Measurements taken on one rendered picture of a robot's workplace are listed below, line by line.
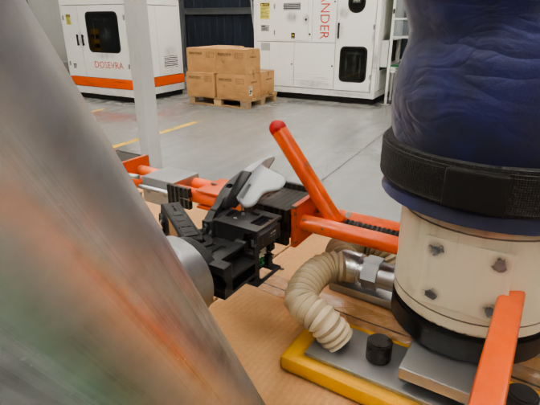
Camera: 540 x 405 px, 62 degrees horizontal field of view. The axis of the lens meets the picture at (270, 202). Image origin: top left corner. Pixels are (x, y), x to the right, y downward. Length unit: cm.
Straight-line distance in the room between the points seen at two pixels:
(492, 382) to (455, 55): 25
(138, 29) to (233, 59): 395
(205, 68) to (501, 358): 745
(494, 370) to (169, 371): 27
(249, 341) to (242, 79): 678
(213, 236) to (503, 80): 33
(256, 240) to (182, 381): 32
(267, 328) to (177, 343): 45
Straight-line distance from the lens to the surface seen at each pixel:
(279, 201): 61
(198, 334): 18
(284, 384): 54
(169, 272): 16
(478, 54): 40
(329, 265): 58
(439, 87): 41
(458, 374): 51
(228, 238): 51
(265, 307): 65
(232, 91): 739
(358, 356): 54
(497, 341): 41
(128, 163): 81
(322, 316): 52
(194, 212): 96
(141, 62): 354
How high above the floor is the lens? 132
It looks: 22 degrees down
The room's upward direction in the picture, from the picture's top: straight up
